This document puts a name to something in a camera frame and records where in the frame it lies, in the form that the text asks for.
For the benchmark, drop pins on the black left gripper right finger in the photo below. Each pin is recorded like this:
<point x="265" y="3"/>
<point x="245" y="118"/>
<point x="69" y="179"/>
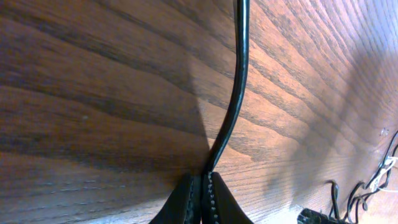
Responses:
<point x="218" y="206"/>

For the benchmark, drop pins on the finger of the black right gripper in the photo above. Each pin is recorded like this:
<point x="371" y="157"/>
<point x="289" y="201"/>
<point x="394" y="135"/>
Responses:
<point x="308" y="216"/>

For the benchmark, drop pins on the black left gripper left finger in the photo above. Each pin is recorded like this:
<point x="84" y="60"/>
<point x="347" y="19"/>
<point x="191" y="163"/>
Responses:
<point x="183" y="204"/>

